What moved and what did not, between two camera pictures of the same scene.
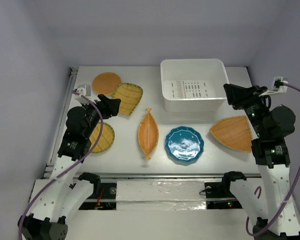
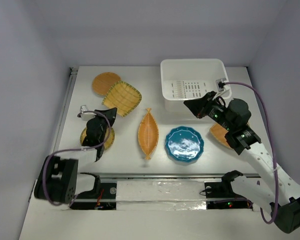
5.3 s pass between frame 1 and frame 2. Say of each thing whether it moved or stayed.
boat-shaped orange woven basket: stayed
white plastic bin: stayed
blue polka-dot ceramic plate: stayed
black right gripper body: moved
